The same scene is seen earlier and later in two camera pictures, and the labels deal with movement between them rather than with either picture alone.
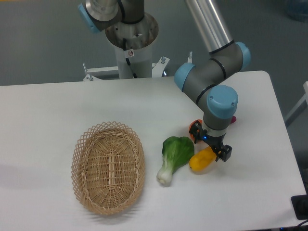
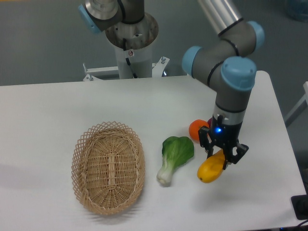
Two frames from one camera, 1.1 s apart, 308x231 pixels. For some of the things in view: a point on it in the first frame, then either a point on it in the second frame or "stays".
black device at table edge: (300, 205) stays
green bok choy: (176, 153) stays
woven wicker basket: (108, 167) stays
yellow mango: (202, 159) to (211, 169)
